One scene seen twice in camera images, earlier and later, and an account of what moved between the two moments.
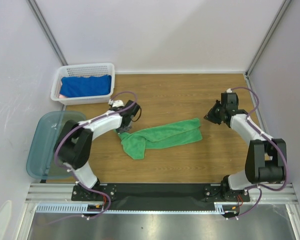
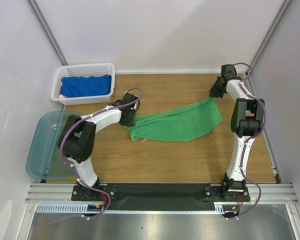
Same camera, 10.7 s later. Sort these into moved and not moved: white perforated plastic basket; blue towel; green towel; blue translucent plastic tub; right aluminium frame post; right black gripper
Moved: green towel; right black gripper
Not moved: white perforated plastic basket; right aluminium frame post; blue towel; blue translucent plastic tub
